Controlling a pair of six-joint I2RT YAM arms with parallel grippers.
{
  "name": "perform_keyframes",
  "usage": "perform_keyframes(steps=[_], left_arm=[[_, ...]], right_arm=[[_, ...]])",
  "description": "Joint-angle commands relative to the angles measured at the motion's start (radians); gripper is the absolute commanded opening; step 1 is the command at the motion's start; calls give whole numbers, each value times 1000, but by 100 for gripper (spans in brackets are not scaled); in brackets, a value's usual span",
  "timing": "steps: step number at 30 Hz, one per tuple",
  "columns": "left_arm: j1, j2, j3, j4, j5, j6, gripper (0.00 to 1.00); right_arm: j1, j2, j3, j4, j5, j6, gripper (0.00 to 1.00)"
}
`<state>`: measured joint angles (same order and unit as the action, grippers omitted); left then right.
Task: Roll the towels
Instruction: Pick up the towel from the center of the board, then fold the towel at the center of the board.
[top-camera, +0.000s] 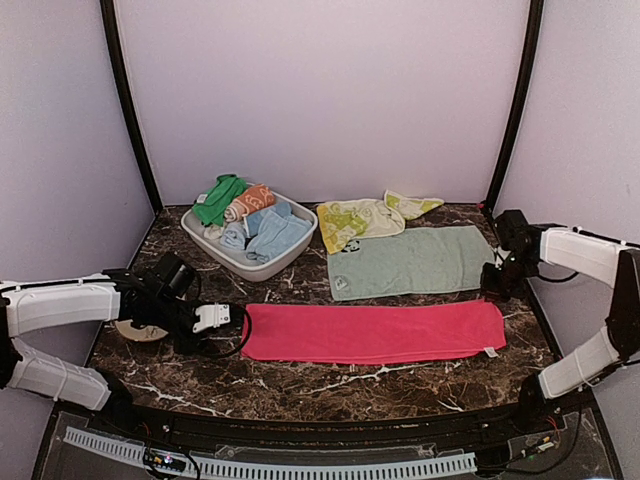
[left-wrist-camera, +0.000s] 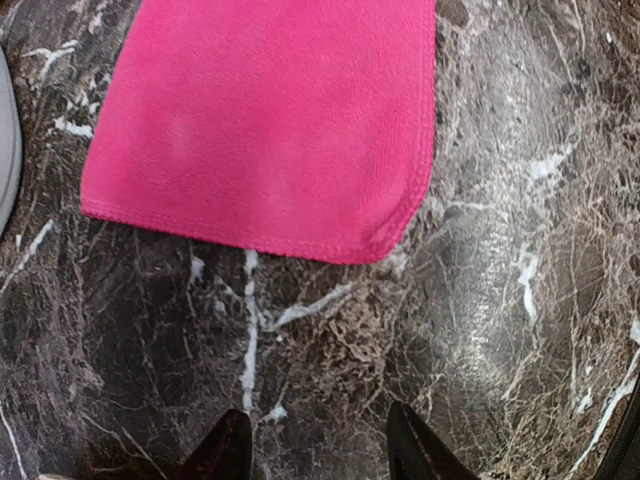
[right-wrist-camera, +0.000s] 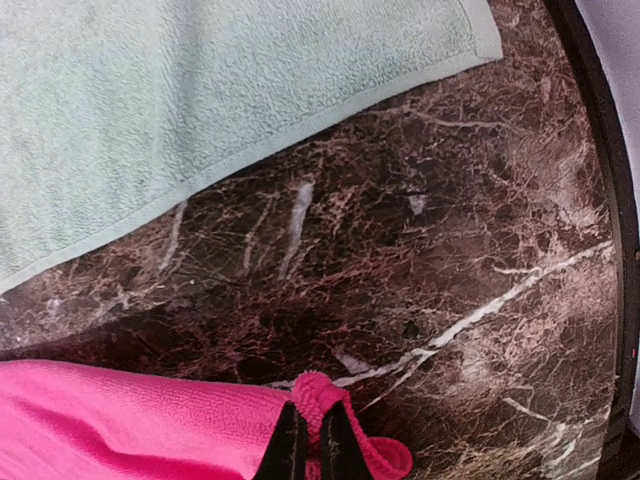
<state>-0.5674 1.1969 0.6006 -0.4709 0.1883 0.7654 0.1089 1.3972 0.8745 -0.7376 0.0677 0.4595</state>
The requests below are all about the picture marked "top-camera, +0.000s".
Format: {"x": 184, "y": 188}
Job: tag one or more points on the grey plastic basin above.
{"x": 236, "y": 261}

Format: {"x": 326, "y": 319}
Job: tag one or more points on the round painted ceramic plate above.
{"x": 145, "y": 334}

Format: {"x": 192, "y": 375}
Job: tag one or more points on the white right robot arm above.
{"x": 596, "y": 307}

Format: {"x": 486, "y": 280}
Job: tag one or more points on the small blue rolled towel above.
{"x": 234, "y": 241}

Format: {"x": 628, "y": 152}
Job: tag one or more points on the pink microfibre towel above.
{"x": 368, "y": 335}

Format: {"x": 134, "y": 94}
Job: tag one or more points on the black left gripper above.
{"x": 191, "y": 346}

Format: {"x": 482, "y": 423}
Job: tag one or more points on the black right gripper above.
{"x": 491, "y": 289}

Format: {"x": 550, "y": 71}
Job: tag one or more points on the orange rolled towel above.
{"x": 255, "y": 198}

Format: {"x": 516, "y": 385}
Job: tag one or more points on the black right corner post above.
{"x": 521, "y": 89}

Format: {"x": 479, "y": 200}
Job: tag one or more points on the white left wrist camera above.
{"x": 211, "y": 316}

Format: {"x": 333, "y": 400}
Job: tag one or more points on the light blue rolled towel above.
{"x": 272, "y": 231}

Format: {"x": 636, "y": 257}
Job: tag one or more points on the black front table rail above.
{"x": 481, "y": 429}

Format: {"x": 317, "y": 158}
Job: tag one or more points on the black left corner post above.
{"x": 125, "y": 97}

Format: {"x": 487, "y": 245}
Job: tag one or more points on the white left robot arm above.
{"x": 27, "y": 307}

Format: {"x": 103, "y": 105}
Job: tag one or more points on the mint green panda towel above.
{"x": 417, "y": 261}

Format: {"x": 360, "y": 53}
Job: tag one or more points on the grey slotted cable duct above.
{"x": 242, "y": 463}

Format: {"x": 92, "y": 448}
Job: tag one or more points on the yellow green patterned towel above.
{"x": 343, "y": 221}

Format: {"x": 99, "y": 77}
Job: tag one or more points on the black corner post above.
{"x": 125, "y": 97}
{"x": 521, "y": 89}

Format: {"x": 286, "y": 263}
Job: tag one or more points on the green rolled towel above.
{"x": 210, "y": 206}

